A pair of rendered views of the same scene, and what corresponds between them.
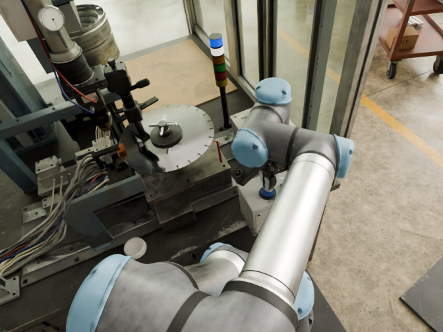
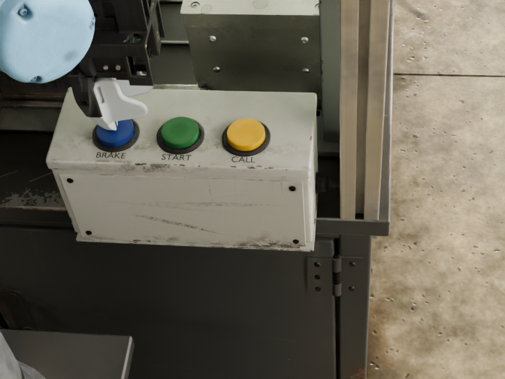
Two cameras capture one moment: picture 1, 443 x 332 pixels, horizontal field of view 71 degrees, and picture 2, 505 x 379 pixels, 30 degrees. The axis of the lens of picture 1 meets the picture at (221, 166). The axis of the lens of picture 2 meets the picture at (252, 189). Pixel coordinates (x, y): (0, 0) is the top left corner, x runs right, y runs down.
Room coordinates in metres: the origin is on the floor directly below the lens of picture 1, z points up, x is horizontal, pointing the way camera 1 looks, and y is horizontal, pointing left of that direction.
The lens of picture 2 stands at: (-0.03, -0.55, 1.64)
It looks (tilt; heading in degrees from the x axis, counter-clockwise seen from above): 51 degrees down; 27
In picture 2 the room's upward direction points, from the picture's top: 7 degrees counter-clockwise
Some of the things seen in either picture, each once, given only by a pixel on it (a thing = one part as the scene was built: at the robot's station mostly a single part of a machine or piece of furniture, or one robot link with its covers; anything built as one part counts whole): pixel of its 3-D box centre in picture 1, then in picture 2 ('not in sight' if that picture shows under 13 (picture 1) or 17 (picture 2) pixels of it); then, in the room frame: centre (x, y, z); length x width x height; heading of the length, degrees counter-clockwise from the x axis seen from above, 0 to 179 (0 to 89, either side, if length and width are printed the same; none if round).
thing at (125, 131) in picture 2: (267, 192); (116, 134); (0.52, -0.12, 0.90); 0.04 x 0.04 x 0.02
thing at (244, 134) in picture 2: not in sight; (246, 137); (0.56, -0.26, 0.90); 0.04 x 0.04 x 0.02
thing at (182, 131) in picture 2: not in sight; (180, 136); (0.54, -0.19, 0.90); 0.04 x 0.04 x 0.02
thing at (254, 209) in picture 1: (284, 194); (192, 170); (0.56, -0.18, 0.82); 0.28 x 0.11 x 0.15; 106
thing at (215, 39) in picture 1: (215, 40); not in sight; (1.00, -0.06, 1.14); 0.05 x 0.04 x 0.03; 16
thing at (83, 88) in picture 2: (269, 177); (86, 79); (0.50, -0.12, 1.00); 0.05 x 0.02 x 0.09; 15
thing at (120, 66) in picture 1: (124, 92); not in sight; (0.75, 0.23, 1.17); 0.06 x 0.05 x 0.20; 97
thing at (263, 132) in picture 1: (264, 139); not in sight; (0.43, -0.09, 1.22); 0.11 x 0.11 x 0.08; 57
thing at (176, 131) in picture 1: (165, 132); not in sight; (0.79, 0.17, 0.96); 0.11 x 0.11 x 0.03
